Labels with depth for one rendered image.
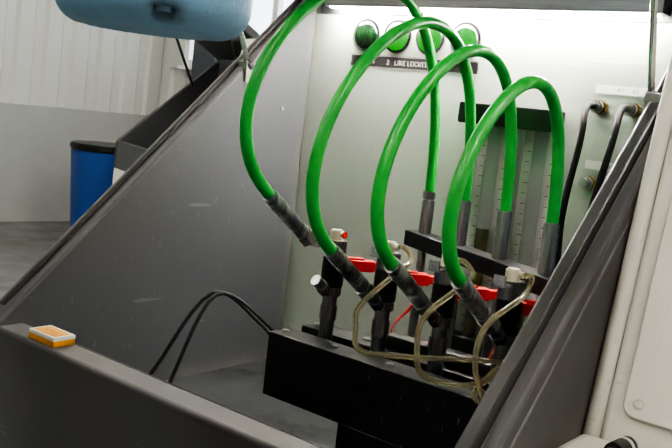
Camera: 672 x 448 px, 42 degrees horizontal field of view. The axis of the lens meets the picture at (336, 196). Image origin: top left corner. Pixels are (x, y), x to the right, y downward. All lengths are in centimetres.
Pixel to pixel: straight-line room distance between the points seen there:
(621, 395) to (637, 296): 10
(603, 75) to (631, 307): 41
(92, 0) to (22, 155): 767
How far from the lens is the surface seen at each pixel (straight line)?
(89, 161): 713
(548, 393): 82
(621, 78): 121
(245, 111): 94
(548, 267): 102
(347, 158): 143
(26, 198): 805
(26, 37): 795
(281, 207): 99
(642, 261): 91
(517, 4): 126
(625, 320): 91
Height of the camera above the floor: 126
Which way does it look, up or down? 6 degrees down
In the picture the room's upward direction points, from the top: 6 degrees clockwise
